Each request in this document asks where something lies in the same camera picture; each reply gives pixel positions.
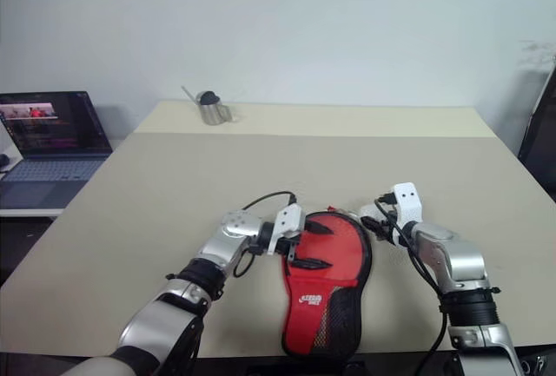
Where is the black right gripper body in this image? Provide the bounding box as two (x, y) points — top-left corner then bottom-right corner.
(361, 214), (398, 241)

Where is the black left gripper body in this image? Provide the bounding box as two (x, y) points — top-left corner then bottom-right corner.
(277, 229), (304, 264)

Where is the red and black paddle case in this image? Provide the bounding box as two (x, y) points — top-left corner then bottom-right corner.
(280, 206), (375, 359)

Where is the silver metal pitcher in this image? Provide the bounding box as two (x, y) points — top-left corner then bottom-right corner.
(180, 85), (234, 127)

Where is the beige robot torso cover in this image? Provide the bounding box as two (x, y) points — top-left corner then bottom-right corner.
(55, 353), (136, 376)

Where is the open laptop computer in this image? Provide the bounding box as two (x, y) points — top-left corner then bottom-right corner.
(0, 90), (115, 211)

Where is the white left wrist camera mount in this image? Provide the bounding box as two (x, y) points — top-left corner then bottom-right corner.
(266, 203), (306, 257)

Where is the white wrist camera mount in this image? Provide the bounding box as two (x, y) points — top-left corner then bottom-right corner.
(266, 203), (306, 257)
(387, 181), (423, 247)

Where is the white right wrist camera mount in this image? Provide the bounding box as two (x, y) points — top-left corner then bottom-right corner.
(387, 181), (423, 247)

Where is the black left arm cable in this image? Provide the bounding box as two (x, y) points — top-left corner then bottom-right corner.
(232, 191), (299, 279)

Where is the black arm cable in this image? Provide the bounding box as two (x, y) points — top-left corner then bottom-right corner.
(373, 192), (451, 376)
(232, 191), (299, 279)

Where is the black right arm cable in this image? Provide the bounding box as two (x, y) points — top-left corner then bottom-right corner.
(373, 192), (451, 376)

